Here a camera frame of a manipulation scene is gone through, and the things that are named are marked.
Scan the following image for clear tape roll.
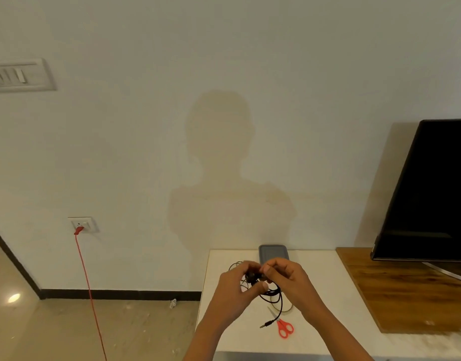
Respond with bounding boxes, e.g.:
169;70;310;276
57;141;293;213
269;296;294;314

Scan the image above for red scissors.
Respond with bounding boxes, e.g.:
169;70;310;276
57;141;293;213
267;305;295;339

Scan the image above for silver television stand leg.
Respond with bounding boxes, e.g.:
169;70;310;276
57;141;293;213
422;262;461;284

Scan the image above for grey lidded container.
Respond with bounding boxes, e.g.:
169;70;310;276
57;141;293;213
258;244;290;264

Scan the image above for person's left hand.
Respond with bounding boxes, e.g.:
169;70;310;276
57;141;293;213
206;260;269;327

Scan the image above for red power cable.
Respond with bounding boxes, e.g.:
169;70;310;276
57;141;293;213
73;226;108;361

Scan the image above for white wall switch panel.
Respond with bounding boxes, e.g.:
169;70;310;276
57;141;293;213
0;58;58;94

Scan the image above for black earphones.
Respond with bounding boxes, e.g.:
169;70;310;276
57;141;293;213
243;270;284;328

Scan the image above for wooden board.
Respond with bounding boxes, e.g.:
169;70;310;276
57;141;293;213
335;247;461;334

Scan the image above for white wall socket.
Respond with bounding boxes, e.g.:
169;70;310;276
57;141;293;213
67;217;100;234

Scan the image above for black television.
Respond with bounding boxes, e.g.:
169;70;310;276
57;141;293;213
370;118;461;264

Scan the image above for person's right hand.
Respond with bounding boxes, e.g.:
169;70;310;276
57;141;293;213
261;258;323;324

